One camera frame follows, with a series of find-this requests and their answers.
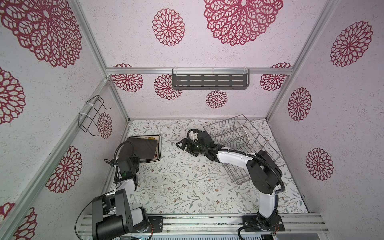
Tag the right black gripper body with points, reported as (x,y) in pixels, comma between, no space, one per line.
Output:
(195,149)

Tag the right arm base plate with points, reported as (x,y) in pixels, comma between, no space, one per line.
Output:
(273,225)

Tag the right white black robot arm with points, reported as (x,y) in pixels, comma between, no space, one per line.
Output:
(265,174)

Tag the black wire wall basket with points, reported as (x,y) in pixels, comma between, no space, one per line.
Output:
(89,118)

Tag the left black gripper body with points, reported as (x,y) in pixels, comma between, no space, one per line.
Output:
(134,160)

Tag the dark square floral plate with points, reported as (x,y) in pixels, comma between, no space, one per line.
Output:
(147,147)

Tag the aluminium mounting rail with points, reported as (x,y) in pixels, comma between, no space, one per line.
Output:
(211,224)

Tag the grey slotted wall shelf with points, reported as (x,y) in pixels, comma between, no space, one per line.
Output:
(213,81)

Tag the grey round plate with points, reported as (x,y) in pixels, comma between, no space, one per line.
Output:
(241,131)

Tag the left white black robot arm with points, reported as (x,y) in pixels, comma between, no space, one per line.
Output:
(112,215)

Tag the chrome wire dish rack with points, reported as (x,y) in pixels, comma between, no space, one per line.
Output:
(223,132)

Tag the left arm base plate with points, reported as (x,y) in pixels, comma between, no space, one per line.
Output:
(150,224)

